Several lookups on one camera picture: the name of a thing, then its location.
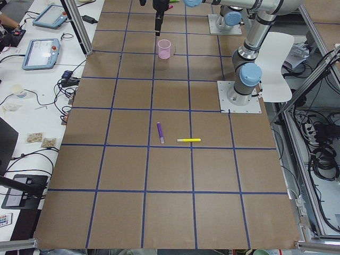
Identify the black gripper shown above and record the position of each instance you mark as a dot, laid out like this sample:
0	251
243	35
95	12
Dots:
160	6

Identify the black power adapter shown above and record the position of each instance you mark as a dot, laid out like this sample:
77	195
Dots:
89	19

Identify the seated person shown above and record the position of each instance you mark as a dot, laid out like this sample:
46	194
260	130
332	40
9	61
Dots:
8	22

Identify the teach pendant far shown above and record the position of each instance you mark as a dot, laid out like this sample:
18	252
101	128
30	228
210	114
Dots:
53	16

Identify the teach pendant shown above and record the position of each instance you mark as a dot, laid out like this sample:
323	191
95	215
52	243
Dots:
41	54
53	16

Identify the yellow highlighter pen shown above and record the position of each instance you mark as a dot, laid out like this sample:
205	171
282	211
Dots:
188	140

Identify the white chair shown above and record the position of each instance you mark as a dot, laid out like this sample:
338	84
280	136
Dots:
272	54

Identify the purple highlighter pen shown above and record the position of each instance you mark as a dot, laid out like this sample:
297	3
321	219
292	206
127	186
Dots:
160	132

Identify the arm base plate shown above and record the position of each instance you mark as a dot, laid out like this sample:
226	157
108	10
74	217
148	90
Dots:
217	26
232	102

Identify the pink mesh cup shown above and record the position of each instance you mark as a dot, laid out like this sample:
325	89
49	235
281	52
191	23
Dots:
164	49

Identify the white tape roll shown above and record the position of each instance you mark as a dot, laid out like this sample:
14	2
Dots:
18	91

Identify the black camera stand base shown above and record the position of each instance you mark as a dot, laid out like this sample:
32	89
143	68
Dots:
24	191

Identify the aluminium frame post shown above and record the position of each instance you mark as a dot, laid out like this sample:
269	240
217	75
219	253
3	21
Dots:
79	29

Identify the teach pendant near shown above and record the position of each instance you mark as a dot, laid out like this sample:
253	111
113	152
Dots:
41	54

